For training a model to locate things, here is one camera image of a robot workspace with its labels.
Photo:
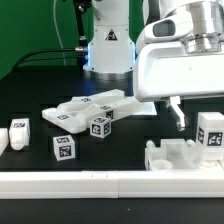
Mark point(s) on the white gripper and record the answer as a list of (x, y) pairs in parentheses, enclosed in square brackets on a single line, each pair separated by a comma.
[(164, 70)]

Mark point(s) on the white chair seat part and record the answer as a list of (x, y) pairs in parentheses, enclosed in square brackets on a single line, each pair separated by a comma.
[(178, 155)]

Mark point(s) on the white flat chair part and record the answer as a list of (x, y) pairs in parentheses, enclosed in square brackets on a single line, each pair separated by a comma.
[(64, 120)]

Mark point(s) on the white flat plate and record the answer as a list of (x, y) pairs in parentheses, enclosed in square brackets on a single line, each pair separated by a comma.
[(145, 108)]

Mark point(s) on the white long bar part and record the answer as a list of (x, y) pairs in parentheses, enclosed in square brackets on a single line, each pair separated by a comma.
[(114, 111)]

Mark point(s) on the white tagged cube middle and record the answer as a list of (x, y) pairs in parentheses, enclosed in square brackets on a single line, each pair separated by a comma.
[(100, 127)]

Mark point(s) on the white tagged cube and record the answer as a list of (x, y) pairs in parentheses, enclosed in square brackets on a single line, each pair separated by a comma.
[(100, 127), (64, 147)]

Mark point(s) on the white bar part upper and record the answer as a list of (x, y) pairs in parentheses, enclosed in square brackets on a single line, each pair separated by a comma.
[(82, 102)]

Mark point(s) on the white tagged cube front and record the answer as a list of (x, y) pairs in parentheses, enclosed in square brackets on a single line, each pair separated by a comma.
[(64, 147)]

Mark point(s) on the white left fence piece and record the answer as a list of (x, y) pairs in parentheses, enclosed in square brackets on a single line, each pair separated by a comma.
[(4, 141)]

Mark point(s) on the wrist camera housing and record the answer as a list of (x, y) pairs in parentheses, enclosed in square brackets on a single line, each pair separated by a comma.
[(168, 29)]

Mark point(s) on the white front fence rail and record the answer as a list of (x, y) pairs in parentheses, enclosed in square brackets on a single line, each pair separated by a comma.
[(111, 184)]

